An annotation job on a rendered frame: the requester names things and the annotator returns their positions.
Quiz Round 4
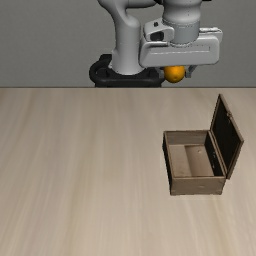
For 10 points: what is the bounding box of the orange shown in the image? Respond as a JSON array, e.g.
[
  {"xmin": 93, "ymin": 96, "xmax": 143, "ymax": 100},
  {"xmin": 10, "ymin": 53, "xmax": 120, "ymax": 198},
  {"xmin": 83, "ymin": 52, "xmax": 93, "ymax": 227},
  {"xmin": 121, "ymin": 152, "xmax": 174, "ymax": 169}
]
[{"xmin": 163, "ymin": 65, "xmax": 187, "ymax": 84}]

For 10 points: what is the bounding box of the brown wooden box lid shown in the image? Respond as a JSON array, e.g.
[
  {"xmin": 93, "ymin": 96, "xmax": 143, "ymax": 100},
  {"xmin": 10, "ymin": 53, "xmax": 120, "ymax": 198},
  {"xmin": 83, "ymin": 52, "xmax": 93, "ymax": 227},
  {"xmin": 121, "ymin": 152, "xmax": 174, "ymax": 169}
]
[{"xmin": 209, "ymin": 93, "xmax": 245, "ymax": 180}]

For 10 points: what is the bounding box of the brown wooden box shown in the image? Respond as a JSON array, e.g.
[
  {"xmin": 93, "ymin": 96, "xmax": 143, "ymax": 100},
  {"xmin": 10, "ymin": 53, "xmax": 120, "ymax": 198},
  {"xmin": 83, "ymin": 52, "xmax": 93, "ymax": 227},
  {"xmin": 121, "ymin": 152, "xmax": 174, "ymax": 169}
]
[{"xmin": 162, "ymin": 129, "xmax": 228, "ymax": 196}]

